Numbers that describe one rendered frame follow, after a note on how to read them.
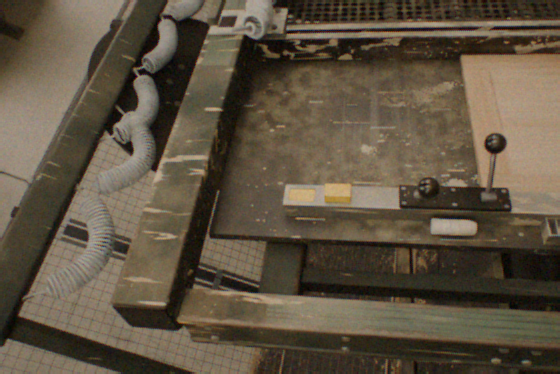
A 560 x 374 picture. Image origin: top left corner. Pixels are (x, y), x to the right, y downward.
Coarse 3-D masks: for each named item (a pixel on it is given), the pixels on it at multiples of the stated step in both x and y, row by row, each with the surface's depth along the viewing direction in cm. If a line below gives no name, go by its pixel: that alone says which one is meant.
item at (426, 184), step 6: (420, 180) 79; (426, 180) 77; (432, 180) 77; (420, 186) 78; (426, 186) 77; (432, 186) 77; (438, 186) 77; (414, 192) 88; (420, 192) 78; (426, 192) 77; (432, 192) 77; (438, 192) 77; (414, 198) 88; (420, 198) 88; (426, 198) 78; (432, 198) 78
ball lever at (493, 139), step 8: (488, 136) 82; (496, 136) 81; (504, 136) 82; (488, 144) 82; (496, 144) 81; (504, 144) 81; (496, 152) 82; (488, 176) 85; (488, 184) 85; (480, 192) 87; (488, 192) 86; (488, 200) 86
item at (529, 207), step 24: (288, 192) 94; (360, 192) 92; (384, 192) 91; (528, 192) 88; (552, 192) 87; (312, 216) 94; (336, 216) 93; (360, 216) 92; (384, 216) 91; (408, 216) 90; (432, 216) 89; (456, 216) 88; (480, 216) 88; (504, 216) 87; (528, 216) 86; (552, 216) 85
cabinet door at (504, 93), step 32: (480, 64) 114; (512, 64) 113; (544, 64) 112; (480, 96) 107; (512, 96) 107; (544, 96) 106; (480, 128) 101; (512, 128) 101; (544, 128) 100; (480, 160) 96; (512, 160) 96; (544, 160) 95
